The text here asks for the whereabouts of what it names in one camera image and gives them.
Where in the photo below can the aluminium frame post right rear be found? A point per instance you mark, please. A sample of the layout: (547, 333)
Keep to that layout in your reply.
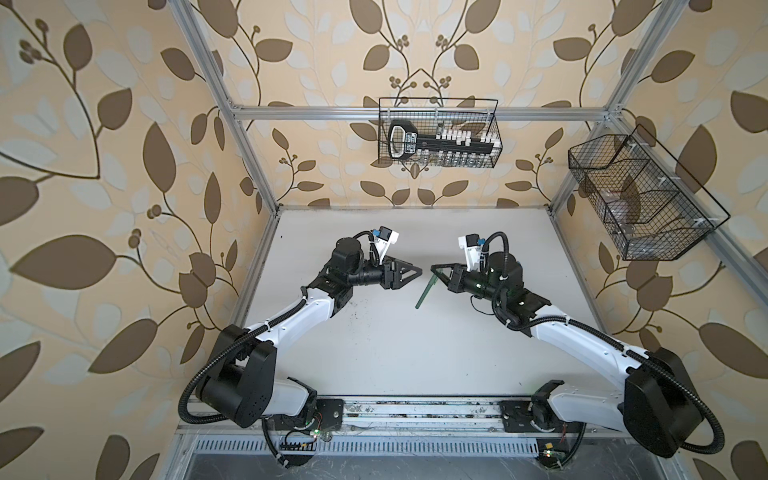
(655, 20)

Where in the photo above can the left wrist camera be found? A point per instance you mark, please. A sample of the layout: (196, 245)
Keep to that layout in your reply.
(383, 239)

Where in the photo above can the green pen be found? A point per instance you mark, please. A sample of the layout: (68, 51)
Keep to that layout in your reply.
(430, 284)

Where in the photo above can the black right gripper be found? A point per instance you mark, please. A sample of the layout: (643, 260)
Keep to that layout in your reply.
(457, 276)

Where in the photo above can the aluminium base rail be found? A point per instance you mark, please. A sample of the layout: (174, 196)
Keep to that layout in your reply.
(417, 415)

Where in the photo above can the aluminium frame post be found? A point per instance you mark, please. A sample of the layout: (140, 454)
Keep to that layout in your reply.
(655, 20)
(184, 16)

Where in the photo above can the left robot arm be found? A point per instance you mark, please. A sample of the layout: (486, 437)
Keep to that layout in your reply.
(239, 383)

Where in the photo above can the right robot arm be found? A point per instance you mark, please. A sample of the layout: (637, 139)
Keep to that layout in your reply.
(651, 398)

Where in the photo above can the aluminium frame post left rear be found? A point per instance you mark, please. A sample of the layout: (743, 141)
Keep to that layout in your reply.
(184, 16)

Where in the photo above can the side wire basket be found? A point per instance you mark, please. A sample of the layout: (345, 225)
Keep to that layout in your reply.
(652, 206)

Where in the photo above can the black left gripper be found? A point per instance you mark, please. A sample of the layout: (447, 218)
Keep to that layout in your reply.
(390, 276)

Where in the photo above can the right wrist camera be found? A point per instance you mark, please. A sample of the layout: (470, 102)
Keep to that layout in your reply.
(471, 245)

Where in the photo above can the black tool in basket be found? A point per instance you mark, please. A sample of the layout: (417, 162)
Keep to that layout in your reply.
(403, 140)

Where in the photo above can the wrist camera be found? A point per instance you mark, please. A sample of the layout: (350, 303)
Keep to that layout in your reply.
(471, 245)
(383, 239)

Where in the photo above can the rear wire basket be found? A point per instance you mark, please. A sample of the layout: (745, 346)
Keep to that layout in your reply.
(471, 113)

